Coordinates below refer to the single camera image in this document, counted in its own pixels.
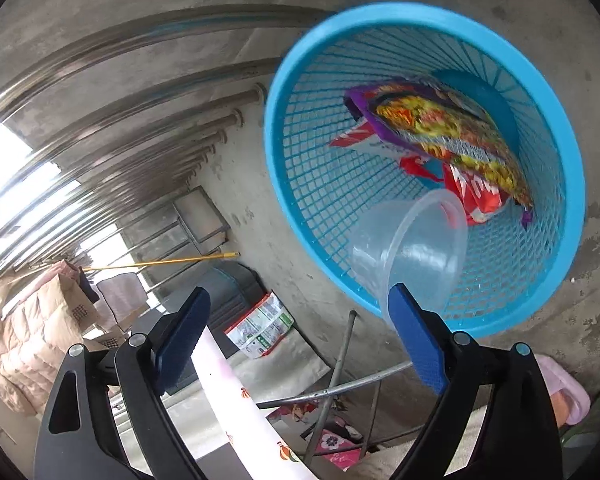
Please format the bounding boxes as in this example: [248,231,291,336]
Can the green white printed bag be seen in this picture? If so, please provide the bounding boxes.
[224,292,295,359]

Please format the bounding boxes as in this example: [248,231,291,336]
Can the red snack packet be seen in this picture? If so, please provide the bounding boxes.
[328,120,512,226]

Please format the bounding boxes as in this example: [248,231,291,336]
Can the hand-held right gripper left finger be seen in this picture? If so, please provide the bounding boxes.
[32,286,212,480]

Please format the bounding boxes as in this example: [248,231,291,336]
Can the blue plastic mesh basket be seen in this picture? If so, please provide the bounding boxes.
[264,2,586,340]

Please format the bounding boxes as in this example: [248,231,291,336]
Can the grey metal framed panel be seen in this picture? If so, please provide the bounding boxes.
[172,185,231,257]

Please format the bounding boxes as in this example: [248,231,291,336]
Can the dark hanging cloth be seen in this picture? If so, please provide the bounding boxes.
[77,267,101,306]

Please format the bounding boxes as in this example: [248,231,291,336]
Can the clear plastic cup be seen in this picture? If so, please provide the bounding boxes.
[350,189,469,331]

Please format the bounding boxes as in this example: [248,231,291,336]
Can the yellow pole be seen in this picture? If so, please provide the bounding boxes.
[82,252,241,272]

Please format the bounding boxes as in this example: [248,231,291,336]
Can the stainless steel window grille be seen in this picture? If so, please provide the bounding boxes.
[0,4,341,281]

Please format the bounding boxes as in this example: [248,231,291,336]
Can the beige down jacket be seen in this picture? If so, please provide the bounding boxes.
[0,260,101,416]

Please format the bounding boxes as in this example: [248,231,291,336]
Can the pink floral box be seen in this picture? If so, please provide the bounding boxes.
[267,405,376,472]

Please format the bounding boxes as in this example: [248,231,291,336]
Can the white woven sack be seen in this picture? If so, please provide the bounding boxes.
[230,330,331,406]

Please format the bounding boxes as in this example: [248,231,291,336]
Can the grey plastic tub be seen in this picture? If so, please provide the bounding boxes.
[200,262,268,356]

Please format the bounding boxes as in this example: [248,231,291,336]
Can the pink slipper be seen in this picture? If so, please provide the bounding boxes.
[535,354,592,428]

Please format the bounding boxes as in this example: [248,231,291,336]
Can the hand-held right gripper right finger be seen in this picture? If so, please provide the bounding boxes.
[387,282,566,480]

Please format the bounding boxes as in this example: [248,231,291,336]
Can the purple yellow noodle packet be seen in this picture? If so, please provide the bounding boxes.
[344,76,535,231]

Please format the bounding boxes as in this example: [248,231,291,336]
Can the straight metal pipe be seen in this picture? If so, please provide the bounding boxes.
[302,310,358,466]

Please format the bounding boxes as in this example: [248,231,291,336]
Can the pale hanging towel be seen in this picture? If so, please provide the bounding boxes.
[96,272,148,332]

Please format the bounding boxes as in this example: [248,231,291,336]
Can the pink white printed tablecloth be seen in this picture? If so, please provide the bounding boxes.
[192,330,321,480]

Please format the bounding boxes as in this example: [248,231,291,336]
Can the curved metal tube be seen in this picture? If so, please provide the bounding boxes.
[255,360,413,409]

